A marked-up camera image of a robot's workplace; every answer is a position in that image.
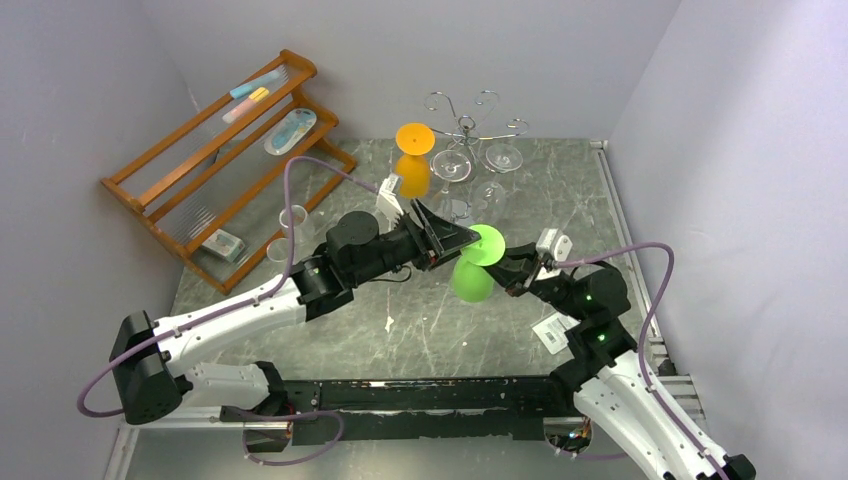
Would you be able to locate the chrome wine glass rack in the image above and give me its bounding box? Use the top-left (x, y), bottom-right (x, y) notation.
top-left (422, 89), bottom-right (531, 227)

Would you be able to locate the white paper label card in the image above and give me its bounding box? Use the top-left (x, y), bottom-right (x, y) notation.
top-left (532, 313), bottom-right (579, 355)

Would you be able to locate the orange plastic wine glass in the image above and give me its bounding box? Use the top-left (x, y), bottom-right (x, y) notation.
top-left (394, 123), bottom-right (436, 199)

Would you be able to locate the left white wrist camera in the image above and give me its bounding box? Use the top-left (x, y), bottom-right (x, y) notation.
top-left (376, 173), bottom-right (404, 230)

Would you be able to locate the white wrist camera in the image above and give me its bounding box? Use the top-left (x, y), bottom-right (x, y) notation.
top-left (535, 228), bottom-right (573, 262)
top-left (376, 173), bottom-right (404, 230)

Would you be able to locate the purple cable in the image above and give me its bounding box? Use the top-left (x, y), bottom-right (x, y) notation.
top-left (76, 156), bottom-right (386, 420)
top-left (555, 242), bottom-right (733, 480)

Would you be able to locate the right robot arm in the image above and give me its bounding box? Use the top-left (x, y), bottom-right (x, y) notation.
top-left (486, 242), bottom-right (756, 479)

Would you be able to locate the small teal white box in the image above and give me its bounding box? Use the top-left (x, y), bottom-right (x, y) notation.
top-left (201, 229), bottom-right (246, 263)

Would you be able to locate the clear wine glass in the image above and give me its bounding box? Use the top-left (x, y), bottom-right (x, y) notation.
top-left (471, 143), bottom-right (524, 225)
top-left (430, 149), bottom-right (472, 221)

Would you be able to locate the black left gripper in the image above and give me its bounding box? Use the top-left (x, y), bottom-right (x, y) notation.
top-left (351, 202), bottom-right (483, 289)

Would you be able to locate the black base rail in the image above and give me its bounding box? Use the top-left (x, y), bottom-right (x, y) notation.
top-left (220, 375), bottom-right (582, 446)

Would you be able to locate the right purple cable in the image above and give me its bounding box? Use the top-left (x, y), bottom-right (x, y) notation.
top-left (555, 242), bottom-right (733, 480)

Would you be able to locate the small clear glass cup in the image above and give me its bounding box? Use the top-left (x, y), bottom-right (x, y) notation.
top-left (278, 204), bottom-right (315, 243)

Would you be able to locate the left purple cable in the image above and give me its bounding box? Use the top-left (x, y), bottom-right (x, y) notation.
top-left (76, 156), bottom-right (386, 420)

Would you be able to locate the green plastic wine glass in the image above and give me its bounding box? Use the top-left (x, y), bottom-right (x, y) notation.
top-left (451, 224), bottom-right (506, 303)

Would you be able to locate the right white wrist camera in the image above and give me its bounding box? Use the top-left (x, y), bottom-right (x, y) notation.
top-left (535, 228), bottom-right (573, 262)

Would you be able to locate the wooden shelf rack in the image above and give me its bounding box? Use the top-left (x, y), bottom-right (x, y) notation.
top-left (101, 50), bottom-right (357, 294)

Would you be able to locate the blue toothbrush package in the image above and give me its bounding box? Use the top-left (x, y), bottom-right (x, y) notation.
top-left (263, 108), bottom-right (317, 156)

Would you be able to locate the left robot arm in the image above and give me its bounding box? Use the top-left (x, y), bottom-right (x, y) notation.
top-left (110, 201), bottom-right (481, 425)

